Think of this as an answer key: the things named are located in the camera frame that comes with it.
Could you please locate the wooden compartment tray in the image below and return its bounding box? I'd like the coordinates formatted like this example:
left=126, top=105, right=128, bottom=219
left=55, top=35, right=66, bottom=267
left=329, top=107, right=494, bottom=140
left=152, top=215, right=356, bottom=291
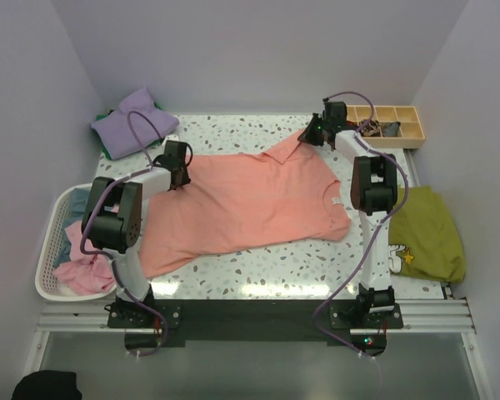
left=347, top=105, right=426, bottom=150

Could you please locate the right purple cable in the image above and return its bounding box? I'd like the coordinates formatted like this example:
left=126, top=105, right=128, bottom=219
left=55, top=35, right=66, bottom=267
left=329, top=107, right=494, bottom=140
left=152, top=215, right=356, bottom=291
left=312, top=91, right=409, bottom=358

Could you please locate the folded lilac t-shirt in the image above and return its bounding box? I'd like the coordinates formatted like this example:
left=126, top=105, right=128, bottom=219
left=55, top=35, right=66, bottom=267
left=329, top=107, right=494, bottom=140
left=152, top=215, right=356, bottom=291
left=90, top=86, right=180, bottom=161

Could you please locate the grey blue t-shirt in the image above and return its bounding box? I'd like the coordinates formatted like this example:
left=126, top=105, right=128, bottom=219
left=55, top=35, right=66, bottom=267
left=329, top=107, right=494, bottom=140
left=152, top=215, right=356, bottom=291
left=53, top=188, right=89, bottom=268

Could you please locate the light pink t-shirt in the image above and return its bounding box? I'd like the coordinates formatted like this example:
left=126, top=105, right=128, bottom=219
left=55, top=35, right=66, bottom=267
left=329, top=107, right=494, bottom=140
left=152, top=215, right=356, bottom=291
left=53, top=221, right=116, bottom=296

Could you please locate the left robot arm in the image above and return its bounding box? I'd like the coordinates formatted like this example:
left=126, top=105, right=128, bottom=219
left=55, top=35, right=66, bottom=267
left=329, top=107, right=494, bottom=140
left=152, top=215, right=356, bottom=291
left=80, top=140, right=193, bottom=327

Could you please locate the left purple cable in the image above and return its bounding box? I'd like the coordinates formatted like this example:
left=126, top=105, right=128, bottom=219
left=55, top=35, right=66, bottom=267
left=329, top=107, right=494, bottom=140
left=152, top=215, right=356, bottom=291
left=79, top=110, right=170, bottom=358

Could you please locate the white laundry basket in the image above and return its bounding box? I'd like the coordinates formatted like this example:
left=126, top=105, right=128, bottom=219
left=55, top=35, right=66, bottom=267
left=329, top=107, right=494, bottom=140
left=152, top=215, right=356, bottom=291
left=35, top=183, right=116, bottom=303

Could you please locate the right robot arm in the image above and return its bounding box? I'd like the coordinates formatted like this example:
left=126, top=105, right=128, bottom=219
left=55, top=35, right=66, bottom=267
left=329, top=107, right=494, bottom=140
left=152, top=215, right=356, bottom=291
left=298, top=97, right=399, bottom=328

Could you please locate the black object bottom left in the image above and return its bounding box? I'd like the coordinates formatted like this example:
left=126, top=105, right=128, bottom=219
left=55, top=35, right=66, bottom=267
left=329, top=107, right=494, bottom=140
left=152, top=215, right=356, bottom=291
left=12, top=370, right=83, bottom=400

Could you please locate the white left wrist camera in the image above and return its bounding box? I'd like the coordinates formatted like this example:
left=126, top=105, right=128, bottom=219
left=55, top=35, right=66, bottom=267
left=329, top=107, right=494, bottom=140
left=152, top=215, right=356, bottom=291
left=164, top=134, right=180, bottom=142

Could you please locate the brown patterned rolled sock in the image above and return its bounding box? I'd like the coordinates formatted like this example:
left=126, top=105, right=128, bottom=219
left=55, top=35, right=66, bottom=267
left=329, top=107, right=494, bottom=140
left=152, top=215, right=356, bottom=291
left=358, top=119, right=382, bottom=138

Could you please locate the grey rolled sock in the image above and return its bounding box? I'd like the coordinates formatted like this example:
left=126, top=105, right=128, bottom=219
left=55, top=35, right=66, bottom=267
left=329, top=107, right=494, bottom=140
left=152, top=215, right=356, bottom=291
left=381, top=122, right=401, bottom=138

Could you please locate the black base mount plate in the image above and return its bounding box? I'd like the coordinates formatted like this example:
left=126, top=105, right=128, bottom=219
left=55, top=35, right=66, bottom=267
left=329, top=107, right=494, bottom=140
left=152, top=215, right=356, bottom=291
left=104, top=299, right=404, bottom=355

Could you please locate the olive green t-shirt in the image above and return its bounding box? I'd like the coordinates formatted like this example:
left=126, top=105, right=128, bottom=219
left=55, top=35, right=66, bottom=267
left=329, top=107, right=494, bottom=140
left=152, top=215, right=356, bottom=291
left=388, top=186, right=467, bottom=283

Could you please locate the salmon pink t-shirt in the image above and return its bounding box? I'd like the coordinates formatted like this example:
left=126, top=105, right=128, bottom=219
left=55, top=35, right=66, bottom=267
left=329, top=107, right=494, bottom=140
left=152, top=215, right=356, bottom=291
left=139, top=134, right=350, bottom=278

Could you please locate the purple cable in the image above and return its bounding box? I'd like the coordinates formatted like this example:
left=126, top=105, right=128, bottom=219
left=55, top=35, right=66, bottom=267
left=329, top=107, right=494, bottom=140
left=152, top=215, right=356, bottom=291
left=79, top=110, right=170, bottom=358
left=312, top=91, right=409, bottom=358

